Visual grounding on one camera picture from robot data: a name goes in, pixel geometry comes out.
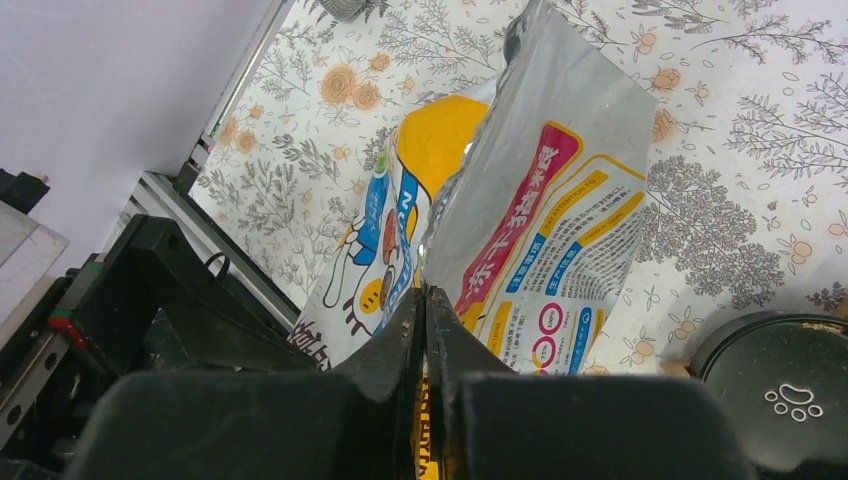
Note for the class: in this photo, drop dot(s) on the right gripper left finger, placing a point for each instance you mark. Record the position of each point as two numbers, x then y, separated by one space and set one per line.
352 422

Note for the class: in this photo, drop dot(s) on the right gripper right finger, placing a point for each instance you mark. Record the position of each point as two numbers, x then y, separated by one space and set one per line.
489 422

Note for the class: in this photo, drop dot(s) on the cat food bag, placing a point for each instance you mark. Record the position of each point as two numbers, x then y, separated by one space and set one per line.
521 200

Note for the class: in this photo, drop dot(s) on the black bowl paw print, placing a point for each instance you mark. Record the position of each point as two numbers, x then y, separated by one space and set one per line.
782 380

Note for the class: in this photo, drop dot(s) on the floral patterned table mat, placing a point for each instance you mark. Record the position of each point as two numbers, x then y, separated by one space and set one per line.
747 194

